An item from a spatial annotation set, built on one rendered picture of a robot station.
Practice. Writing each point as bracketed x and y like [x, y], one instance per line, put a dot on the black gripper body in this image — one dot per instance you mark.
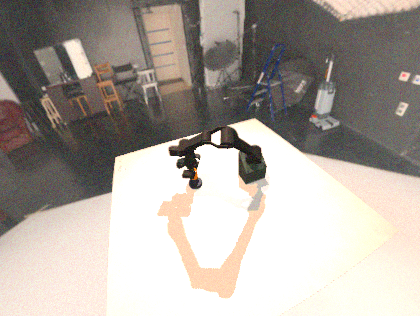
[191, 162]

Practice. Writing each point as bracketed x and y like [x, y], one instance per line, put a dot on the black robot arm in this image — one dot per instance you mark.
[229, 138]

